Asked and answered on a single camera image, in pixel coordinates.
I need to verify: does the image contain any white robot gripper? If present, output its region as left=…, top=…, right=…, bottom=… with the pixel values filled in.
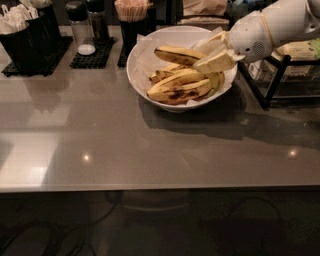
left=193, top=11, right=273, bottom=74

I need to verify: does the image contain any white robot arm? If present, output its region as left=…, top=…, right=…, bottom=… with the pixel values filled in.
left=193, top=0, right=320, bottom=74

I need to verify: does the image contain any large spotted yellow banana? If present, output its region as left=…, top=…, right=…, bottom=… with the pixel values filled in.
left=147, top=68, right=224, bottom=96

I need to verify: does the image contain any middle spotted yellow banana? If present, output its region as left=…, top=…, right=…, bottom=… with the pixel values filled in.
left=149, top=63, right=191, bottom=85

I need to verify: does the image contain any brown paper bag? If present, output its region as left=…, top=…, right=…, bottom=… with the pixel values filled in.
left=176, top=0, right=230, bottom=30

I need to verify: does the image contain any black cup of stirrers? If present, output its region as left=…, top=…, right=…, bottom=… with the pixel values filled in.
left=114, top=0, right=156, bottom=55

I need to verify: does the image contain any black middle rubber mat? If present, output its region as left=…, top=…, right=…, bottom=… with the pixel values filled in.
left=70, top=37, right=115, bottom=69

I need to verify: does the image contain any black rubber mat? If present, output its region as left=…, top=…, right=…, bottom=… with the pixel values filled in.
left=2, top=36, right=73, bottom=77
left=70, top=37, right=115, bottom=69

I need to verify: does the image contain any pepper shaker black lid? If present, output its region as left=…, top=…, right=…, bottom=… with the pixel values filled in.
left=86, top=0, right=109, bottom=44

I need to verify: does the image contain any salt shaker black lid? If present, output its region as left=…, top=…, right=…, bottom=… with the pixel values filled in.
left=65, top=0, right=96, bottom=56

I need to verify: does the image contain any black rear cutlery cup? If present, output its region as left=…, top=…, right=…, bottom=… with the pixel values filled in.
left=27, top=4, right=61, bottom=53

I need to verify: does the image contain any black cup white cutlery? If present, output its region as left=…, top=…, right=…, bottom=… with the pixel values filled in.
left=0, top=4, right=45, bottom=73

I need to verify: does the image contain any black left rubber mat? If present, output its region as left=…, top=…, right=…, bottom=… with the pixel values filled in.
left=2, top=36, right=73, bottom=77

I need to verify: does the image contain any black wire condiment rack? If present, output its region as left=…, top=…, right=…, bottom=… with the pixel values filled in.
left=238, top=39, right=320, bottom=110

